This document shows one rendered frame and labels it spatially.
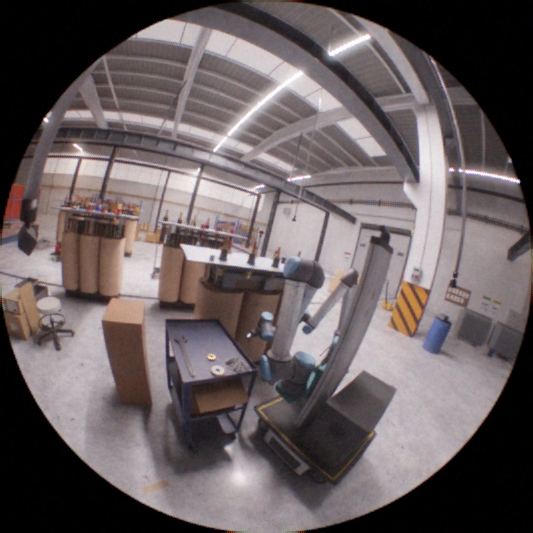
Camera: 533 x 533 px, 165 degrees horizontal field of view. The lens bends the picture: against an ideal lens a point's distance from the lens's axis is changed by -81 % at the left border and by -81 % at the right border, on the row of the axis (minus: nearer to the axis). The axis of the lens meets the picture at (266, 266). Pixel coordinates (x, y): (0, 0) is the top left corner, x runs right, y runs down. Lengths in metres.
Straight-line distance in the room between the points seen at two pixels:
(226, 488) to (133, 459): 0.69
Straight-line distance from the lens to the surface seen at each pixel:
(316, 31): 9.34
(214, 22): 3.74
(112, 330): 1.42
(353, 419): 1.16
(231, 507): 1.64
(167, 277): 3.23
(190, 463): 1.70
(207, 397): 1.06
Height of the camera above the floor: 1.62
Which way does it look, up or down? 9 degrees down
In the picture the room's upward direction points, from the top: 14 degrees clockwise
